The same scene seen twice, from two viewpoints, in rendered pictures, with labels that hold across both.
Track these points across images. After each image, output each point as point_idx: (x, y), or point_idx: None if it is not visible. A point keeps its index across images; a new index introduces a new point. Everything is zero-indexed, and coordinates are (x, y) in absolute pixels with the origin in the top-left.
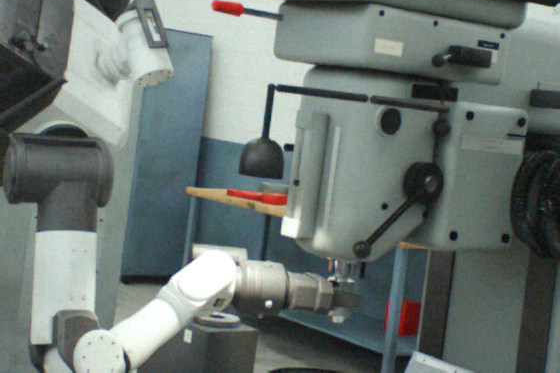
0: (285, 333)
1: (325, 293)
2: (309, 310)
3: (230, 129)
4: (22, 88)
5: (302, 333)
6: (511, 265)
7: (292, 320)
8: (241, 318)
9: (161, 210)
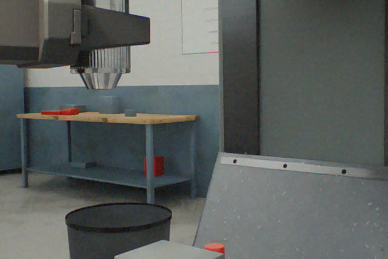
0: (88, 188)
1: (60, 3)
2: (28, 57)
3: (40, 80)
4: None
5: (98, 186)
6: None
7: (90, 179)
8: (62, 184)
9: (6, 131)
